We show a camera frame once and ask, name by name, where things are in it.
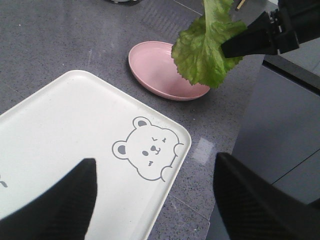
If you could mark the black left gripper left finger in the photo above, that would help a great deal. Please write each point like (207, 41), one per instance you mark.
(63, 212)

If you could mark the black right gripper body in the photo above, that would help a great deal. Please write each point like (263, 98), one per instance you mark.
(296, 22)

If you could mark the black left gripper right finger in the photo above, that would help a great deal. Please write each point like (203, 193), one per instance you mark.
(252, 209)

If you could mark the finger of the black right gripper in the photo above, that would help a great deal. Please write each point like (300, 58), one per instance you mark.
(258, 38)

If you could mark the green lettuce leaf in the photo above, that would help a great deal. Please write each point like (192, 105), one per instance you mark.
(197, 52)

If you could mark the cream bear serving tray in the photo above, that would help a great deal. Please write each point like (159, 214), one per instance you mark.
(138, 152)

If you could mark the pink round plate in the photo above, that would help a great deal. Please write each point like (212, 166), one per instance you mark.
(153, 67)

